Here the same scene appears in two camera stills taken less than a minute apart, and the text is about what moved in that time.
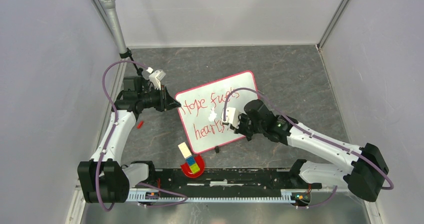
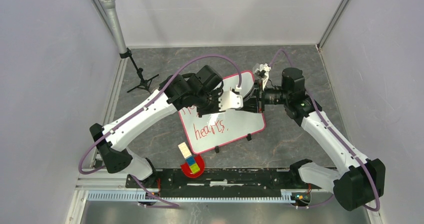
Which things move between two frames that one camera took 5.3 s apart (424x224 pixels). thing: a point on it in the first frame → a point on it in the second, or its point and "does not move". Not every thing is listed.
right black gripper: (242, 117) → (250, 101)
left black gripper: (166, 101) → (216, 109)
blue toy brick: (190, 160) does not move
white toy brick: (185, 150) does not move
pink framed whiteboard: (202, 106) does not move
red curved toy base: (200, 164) does not move
